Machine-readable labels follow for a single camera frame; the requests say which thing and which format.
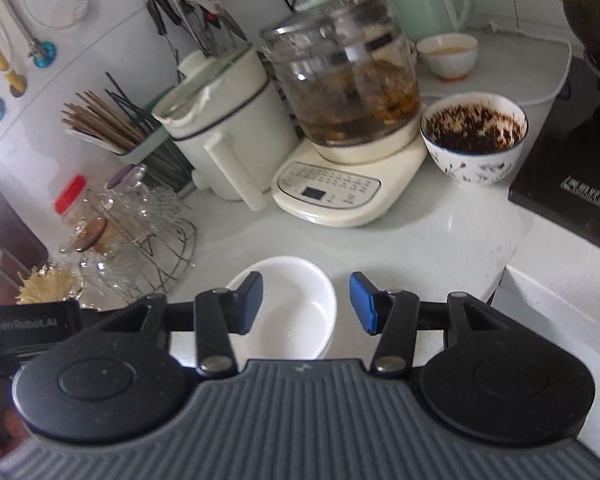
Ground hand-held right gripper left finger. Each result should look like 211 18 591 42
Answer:
97 271 265 380

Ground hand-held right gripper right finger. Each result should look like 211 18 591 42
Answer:
348 271 518 379

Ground plain white bowl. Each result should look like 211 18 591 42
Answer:
224 255 339 361

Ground person's left hand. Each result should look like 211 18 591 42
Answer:
0 406 29 462

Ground dark wooden cutting board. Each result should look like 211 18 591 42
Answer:
0 169 49 307

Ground clear glass cup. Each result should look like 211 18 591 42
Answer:
106 163 152 212
79 254 147 302

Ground brown lid glass jar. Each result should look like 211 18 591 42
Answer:
76 216 127 257

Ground red lid plastic jar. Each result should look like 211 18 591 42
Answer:
54 174 112 247

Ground green chopstick holder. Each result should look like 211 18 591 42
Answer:
114 124 197 194

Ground white electric pot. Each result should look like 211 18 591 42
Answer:
151 46 302 212

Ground patterned bowl with dark residue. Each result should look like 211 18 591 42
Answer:
419 92 530 188

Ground glass health kettle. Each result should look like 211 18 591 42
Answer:
259 0 429 229

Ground bunch of chopsticks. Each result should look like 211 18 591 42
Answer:
61 71 157 155

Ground black induction cooktop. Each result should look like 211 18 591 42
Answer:
507 56 600 234

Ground small cream bowl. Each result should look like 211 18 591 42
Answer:
415 32 480 82

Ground hanging kitchen utensils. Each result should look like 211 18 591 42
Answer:
146 0 249 59

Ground mint green electric kettle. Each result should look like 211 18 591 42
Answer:
374 0 472 44

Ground wire cup rack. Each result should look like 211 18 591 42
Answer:
57 199 199 307

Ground yellow wall pipe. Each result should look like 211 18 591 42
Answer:
0 9 29 99

